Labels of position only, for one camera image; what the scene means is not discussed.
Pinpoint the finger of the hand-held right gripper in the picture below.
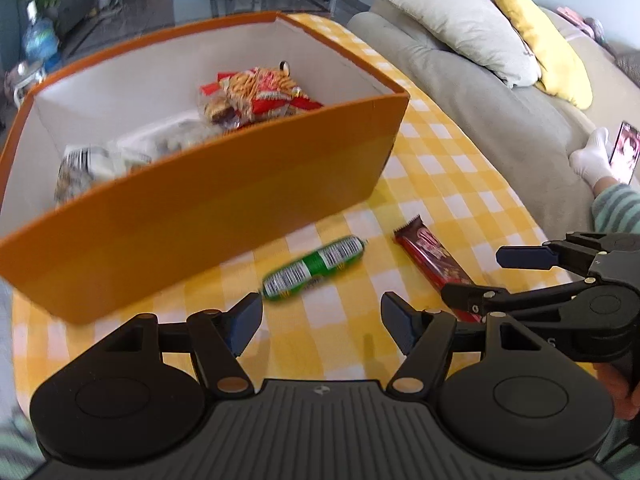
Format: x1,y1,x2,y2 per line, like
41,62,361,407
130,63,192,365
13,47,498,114
440,277,601,318
496,231,640,281

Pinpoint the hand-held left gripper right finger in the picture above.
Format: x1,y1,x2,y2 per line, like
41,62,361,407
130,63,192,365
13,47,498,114
380,291,551,395

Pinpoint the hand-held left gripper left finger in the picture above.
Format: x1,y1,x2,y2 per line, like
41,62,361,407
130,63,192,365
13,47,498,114
95,291,264,395

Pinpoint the dark red chocolate bar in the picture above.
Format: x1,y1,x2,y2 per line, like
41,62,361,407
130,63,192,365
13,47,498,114
392,214,483,323

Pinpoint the green roll packet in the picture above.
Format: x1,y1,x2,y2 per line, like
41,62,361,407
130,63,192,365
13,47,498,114
261,235,366,305

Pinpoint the orange cardboard box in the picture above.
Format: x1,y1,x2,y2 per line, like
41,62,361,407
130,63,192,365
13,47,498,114
0,10,412,326

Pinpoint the clear bag of white candies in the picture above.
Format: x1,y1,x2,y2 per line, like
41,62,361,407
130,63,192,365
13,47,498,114
117,115,236,161

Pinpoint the brown snack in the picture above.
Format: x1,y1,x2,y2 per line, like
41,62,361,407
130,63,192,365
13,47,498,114
197,95,241,128

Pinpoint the black and white printed packet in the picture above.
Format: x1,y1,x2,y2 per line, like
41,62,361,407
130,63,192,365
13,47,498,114
55,145,151,206

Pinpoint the red noodle snack packet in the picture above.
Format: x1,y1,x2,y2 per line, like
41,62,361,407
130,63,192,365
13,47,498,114
197,66,325,126

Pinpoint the person's right hand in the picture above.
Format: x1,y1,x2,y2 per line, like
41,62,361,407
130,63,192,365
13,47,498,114
592,357,640,422

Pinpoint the yellow checked tablecloth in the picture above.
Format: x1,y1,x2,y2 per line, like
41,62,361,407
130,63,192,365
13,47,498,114
10,12,601,411

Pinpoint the person's striped trouser leg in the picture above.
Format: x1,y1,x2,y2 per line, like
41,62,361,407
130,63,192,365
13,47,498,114
591,182,640,236

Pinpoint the person's foot in white sock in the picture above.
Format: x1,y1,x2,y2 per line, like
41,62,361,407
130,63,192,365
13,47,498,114
568,127,618,188

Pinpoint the beige sofa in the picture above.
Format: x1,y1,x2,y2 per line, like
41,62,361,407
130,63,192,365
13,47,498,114
346,0,640,241

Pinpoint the smartphone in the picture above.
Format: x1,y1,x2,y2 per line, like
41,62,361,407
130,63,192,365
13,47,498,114
609,121,640,185

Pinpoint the yellow pillow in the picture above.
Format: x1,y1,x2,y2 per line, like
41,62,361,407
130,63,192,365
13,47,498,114
485,0,594,110

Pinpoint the grey patterned cushion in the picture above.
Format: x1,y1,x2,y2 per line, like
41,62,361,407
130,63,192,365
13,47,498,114
612,52,640,91

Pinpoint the grey pillow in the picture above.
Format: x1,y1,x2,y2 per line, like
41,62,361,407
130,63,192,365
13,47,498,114
387,0,543,90

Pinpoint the pink plush item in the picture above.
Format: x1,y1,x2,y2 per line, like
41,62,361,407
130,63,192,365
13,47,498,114
555,5,608,46

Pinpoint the person's striped garment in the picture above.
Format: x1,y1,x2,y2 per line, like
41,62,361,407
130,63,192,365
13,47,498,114
0,410,46,480

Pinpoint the blue water bottle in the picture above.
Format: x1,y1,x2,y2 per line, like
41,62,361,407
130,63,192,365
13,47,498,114
22,2,63,73

